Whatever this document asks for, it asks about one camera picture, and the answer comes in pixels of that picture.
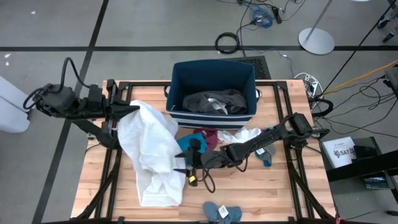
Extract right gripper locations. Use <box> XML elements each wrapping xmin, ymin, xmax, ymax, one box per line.
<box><xmin>172</xmin><ymin>138</ymin><xmax>238</xmax><ymax>188</ymax></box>

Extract small white garment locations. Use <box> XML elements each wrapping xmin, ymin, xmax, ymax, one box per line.
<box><xmin>217</xmin><ymin>126</ymin><xmax>262</xmax><ymax>145</ymax></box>

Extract teal blue shirt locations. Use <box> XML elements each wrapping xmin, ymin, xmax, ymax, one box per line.
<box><xmin>177</xmin><ymin>133</ymin><xmax>208</xmax><ymax>166</ymax></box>

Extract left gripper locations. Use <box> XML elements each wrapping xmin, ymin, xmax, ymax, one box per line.
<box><xmin>87</xmin><ymin>78</ymin><xmax>141</xmax><ymax>132</ymax></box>

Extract grey stand pole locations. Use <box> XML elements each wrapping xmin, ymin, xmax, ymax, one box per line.
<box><xmin>306</xmin><ymin>0</ymin><xmax>334</xmax><ymax>41</ymax></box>

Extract yellow hose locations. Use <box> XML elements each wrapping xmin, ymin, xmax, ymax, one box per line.
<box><xmin>323</xmin><ymin>60</ymin><xmax>398</xmax><ymax>95</ymax></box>

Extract black metal table frame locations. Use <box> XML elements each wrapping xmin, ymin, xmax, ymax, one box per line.
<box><xmin>71</xmin><ymin>80</ymin><xmax>337</xmax><ymax>224</ymax></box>

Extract dark grey trousers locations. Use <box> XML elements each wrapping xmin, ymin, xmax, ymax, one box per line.
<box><xmin>182</xmin><ymin>89</ymin><xmax>248</xmax><ymax>115</ymax></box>

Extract black power adapter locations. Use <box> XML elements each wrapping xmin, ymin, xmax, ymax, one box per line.
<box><xmin>272</xmin><ymin>6</ymin><xmax>282</xmax><ymax>24</ymax></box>

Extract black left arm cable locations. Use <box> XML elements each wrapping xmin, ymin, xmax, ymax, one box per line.
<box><xmin>23</xmin><ymin>57</ymin><xmax>93</xmax><ymax>110</ymax></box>

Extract large white shirt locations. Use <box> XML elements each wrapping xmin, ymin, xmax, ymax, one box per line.
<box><xmin>117</xmin><ymin>100</ymin><xmax>187</xmax><ymax>208</ymax></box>

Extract thin black pole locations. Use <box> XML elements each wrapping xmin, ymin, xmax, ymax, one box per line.
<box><xmin>323</xmin><ymin>0</ymin><xmax>397</xmax><ymax>95</ymax></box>

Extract office chair base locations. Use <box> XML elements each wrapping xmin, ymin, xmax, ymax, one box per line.
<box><xmin>377</xmin><ymin>0</ymin><xmax>398</xmax><ymax>44</ymax></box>

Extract navy white striped fabric basket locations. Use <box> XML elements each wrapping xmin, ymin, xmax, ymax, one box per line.
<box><xmin>164</xmin><ymin>58</ymin><xmax>262</xmax><ymax>130</ymax></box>

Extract black coiled cable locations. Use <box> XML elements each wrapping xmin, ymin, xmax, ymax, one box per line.
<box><xmin>215</xmin><ymin>32</ymin><xmax>241</xmax><ymax>55</ymax></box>

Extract blue coiled cable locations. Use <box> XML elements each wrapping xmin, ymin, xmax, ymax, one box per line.
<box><xmin>250</xmin><ymin>6</ymin><xmax>274</xmax><ymax>29</ymax></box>

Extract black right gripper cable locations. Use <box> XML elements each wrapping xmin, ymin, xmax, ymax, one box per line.
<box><xmin>201</xmin><ymin>164</ymin><xmax>216</xmax><ymax>194</ymax></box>

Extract blue socks with tag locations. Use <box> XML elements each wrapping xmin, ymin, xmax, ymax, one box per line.
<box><xmin>202</xmin><ymin>201</ymin><xmax>243</xmax><ymax>223</ymax></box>

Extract purple teal socks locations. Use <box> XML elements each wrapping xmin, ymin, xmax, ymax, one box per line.
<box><xmin>261</xmin><ymin>126</ymin><xmax>278</xmax><ymax>138</ymax></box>

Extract round grey stand base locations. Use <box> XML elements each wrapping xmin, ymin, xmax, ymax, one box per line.
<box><xmin>298</xmin><ymin>27</ymin><xmax>336</xmax><ymax>56</ymax></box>

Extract grey teal socks with tag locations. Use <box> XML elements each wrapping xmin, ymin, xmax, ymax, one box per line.
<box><xmin>254</xmin><ymin>143</ymin><xmax>277</xmax><ymax>167</ymax></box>

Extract maroon garment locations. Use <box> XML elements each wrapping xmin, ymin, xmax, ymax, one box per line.
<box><xmin>192</xmin><ymin>126</ymin><xmax>219</xmax><ymax>152</ymax></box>

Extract white box with label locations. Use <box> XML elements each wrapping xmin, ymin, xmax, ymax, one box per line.
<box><xmin>322</xmin><ymin>136</ymin><xmax>357</xmax><ymax>169</ymax></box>

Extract black side cart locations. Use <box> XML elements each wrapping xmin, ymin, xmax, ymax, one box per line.
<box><xmin>320</xmin><ymin>136</ymin><xmax>398</xmax><ymax>205</ymax></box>

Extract white floor object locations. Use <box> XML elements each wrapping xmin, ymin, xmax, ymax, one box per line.
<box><xmin>0</xmin><ymin>76</ymin><xmax>34</xmax><ymax>134</ymax></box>

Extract white cable bundle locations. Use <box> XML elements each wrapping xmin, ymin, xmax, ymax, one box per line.
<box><xmin>294</xmin><ymin>72</ymin><xmax>320</xmax><ymax>98</ymax></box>

